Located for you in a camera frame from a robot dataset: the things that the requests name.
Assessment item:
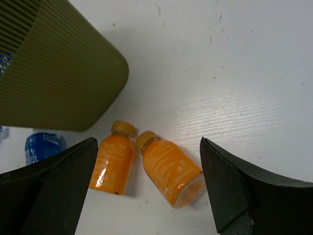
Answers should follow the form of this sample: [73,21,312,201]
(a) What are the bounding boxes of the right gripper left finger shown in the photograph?
[0,138,98,235]

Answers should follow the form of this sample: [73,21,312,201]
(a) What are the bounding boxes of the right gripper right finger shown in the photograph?
[200,138,313,235]

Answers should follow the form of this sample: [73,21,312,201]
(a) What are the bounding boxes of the orange juice bottle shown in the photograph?
[89,120,135,195]
[135,131,205,209]

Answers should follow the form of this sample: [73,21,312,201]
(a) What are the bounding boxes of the green mesh waste bin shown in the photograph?
[0,0,129,132]

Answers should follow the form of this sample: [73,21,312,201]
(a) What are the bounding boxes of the blue bottle in bin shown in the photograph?
[0,49,15,77]

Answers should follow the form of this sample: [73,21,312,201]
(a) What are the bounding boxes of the blue label bottle centre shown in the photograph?
[24,129,67,165]

